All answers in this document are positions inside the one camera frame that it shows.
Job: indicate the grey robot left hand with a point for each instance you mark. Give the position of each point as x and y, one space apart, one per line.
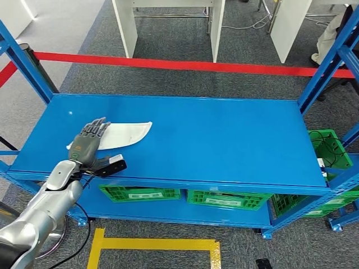
84 148

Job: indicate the white curved plastic part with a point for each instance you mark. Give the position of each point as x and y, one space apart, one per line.
126 135

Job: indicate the blue steel shelf rack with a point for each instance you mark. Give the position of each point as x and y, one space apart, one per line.
182 141
345 219

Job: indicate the green plastic crate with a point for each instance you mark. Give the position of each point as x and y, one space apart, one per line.
112 194
196 198
328 212

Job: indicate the thin black barrier stanchion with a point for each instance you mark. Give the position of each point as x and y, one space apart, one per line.
10 144

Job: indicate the metal barrier stanchion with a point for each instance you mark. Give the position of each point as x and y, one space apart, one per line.
39 68

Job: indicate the short red barrier belt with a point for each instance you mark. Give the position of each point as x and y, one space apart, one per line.
7 74

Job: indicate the white lit plinth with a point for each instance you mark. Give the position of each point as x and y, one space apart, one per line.
11 15

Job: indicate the white power adapter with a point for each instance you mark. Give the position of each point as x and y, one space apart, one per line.
321 162

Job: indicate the person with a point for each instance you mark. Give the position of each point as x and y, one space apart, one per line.
326 37

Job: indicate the black office chair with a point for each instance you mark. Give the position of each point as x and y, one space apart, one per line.
354 86

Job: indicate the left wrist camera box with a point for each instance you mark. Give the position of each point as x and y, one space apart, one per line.
115 169

